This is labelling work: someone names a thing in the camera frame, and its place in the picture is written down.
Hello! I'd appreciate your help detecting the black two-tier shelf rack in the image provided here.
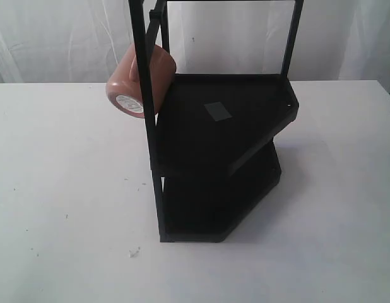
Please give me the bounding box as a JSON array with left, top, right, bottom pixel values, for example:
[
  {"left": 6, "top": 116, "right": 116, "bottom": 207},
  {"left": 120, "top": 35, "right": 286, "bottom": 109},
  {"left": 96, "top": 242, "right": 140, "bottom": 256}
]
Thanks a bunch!
[{"left": 129, "top": 1, "right": 304, "bottom": 242}]

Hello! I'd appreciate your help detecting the pink ceramic mug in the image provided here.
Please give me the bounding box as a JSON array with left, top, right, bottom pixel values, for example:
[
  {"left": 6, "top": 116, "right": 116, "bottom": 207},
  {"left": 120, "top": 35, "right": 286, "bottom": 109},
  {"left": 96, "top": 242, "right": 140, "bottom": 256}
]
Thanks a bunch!
[{"left": 106, "top": 44, "right": 177, "bottom": 119}]

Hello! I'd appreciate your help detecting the grey square sticker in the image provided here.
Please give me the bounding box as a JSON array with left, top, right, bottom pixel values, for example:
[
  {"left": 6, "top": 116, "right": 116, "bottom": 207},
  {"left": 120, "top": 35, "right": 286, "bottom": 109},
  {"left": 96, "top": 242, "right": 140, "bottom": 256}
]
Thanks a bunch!
[{"left": 204, "top": 102, "right": 232, "bottom": 122}]

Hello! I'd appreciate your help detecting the white backdrop curtain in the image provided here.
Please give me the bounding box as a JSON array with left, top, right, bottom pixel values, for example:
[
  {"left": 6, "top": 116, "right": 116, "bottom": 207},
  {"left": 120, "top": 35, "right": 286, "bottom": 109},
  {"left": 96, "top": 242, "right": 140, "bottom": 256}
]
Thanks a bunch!
[{"left": 0, "top": 1, "right": 390, "bottom": 90}]

